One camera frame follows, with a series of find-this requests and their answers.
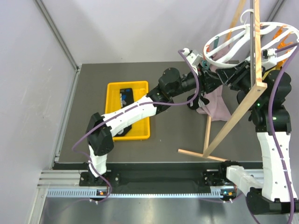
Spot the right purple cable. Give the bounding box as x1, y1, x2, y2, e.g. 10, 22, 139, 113
246, 43, 299, 224

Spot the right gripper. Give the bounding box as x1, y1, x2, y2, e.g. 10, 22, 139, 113
215, 60, 266, 105

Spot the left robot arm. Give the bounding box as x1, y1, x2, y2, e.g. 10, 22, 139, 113
86, 68, 222, 185

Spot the yellow plastic tray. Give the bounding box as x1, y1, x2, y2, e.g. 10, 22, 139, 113
105, 81, 150, 141

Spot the black yellow cloth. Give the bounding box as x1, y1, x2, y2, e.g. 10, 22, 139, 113
262, 66, 282, 82

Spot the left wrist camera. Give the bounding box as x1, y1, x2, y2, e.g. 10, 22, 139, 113
183, 48, 204, 67

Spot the wooden hanger stand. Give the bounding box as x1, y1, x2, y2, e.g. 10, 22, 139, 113
178, 0, 267, 162

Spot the pink cloth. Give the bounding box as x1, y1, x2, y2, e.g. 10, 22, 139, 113
195, 44, 232, 122

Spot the teal clothespin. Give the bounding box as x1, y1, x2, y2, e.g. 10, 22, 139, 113
201, 60, 210, 70

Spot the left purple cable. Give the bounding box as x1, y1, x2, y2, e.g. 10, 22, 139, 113
71, 49, 200, 204

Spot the purple cable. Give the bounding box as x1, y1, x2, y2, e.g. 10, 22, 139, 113
246, 43, 299, 224
71, 49, 200, 204

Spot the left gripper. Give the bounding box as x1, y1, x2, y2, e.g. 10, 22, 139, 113
169, 63, 222, 98

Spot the black sock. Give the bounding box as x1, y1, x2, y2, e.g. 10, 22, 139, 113
187, 93, 210, 110
116, 88, 134, 137

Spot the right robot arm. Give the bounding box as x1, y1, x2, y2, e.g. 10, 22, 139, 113
218, 67, 299, 216

